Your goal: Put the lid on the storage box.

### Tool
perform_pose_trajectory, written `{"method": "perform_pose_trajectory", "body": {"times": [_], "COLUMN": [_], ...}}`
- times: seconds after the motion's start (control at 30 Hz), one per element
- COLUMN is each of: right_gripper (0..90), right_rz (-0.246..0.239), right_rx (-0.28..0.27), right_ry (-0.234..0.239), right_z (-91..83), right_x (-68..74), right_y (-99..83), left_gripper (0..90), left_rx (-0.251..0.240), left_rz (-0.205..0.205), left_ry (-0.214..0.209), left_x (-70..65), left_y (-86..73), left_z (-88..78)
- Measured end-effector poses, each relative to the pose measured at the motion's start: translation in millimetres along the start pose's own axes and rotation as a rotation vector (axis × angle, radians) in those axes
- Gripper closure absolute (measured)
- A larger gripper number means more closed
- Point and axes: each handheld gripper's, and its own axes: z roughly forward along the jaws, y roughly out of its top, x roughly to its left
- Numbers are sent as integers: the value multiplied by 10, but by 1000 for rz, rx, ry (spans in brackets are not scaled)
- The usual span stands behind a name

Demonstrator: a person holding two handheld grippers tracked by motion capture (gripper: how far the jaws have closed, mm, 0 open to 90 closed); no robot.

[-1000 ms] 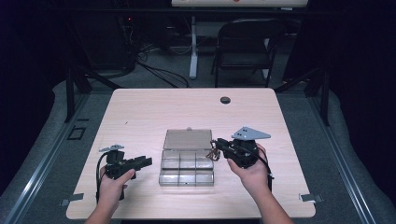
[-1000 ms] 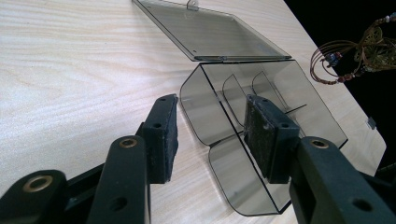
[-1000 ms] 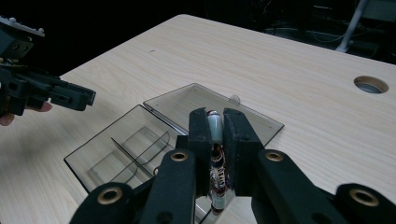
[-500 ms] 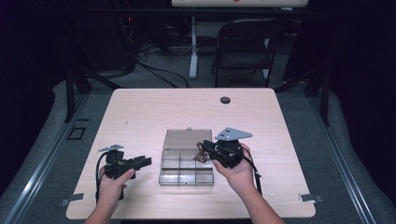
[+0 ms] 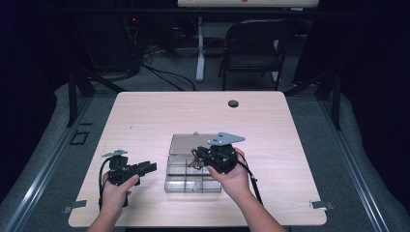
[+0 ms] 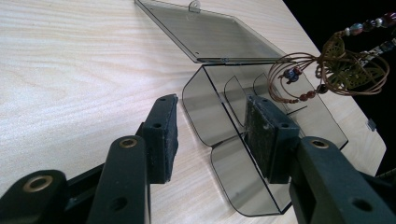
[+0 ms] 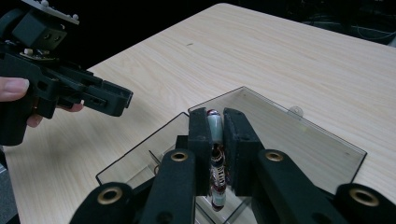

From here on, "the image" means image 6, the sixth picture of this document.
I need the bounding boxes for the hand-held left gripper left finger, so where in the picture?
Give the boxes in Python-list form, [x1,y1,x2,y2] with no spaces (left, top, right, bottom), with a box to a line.
[136,93,179,185]

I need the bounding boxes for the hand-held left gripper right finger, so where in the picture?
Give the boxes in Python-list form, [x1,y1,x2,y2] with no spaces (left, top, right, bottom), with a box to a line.
[244,94,302,185]

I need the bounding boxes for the brown beaded cord bracelet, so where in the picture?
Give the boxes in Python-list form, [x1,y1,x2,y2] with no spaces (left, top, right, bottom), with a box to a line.
[266,12,396,105]

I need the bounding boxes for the clear smoky plastic compartment box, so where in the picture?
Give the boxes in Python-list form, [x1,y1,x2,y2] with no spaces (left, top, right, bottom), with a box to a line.
[134,0,349,217]

